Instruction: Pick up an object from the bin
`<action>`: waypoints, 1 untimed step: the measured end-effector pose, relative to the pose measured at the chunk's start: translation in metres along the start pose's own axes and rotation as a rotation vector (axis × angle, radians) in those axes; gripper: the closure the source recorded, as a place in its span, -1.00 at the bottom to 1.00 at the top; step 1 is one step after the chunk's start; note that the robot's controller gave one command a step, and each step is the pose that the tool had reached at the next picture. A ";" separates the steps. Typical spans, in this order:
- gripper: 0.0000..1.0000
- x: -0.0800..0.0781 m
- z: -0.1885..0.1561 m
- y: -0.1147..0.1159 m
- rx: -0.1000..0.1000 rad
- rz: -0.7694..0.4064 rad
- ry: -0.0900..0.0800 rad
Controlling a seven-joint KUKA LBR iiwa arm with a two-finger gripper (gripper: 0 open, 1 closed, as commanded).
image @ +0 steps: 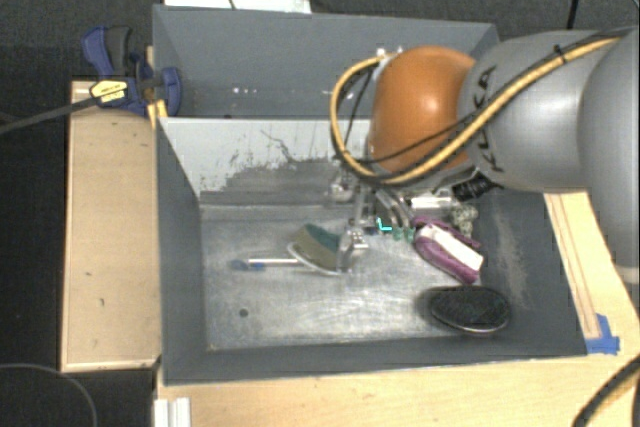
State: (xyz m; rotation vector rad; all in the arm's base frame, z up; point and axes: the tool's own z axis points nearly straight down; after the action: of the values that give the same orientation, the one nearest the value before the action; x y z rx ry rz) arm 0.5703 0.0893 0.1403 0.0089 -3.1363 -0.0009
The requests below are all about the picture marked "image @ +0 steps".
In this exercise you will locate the mottled grey-green lump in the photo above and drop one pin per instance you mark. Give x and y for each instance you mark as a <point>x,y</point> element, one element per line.
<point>466,217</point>

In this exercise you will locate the blue and silver pen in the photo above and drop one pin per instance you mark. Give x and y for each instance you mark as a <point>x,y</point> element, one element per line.
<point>270,261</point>

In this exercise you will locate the grey metal bin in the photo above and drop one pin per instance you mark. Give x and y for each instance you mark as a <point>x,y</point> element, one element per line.
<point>280,65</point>

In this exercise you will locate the pale wood board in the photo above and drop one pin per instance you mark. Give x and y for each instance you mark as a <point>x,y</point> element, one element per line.
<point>110,225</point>

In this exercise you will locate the black round disc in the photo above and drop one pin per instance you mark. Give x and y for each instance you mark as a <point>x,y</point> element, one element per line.
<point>470,310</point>

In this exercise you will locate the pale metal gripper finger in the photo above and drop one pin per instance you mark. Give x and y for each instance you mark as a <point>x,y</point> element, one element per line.
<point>344,255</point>
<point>361,245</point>

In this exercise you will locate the black cylinder on white bracket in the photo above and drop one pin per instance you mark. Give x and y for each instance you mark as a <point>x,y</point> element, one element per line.
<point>470,190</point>

